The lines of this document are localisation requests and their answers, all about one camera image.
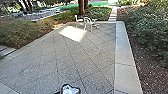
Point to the grey plastic trash bag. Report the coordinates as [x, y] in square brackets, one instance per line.
[70, 89]

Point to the pale outdoor bench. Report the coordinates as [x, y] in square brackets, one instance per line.
[79, 20]

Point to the low green hedge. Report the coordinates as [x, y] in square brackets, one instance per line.
[96, 12]

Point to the leafy tree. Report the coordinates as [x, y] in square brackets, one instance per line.
[81, 6]

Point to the reddish low shrub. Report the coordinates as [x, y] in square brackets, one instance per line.
[23, 31]

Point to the green hedge bush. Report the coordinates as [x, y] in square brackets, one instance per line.
[148, 26]

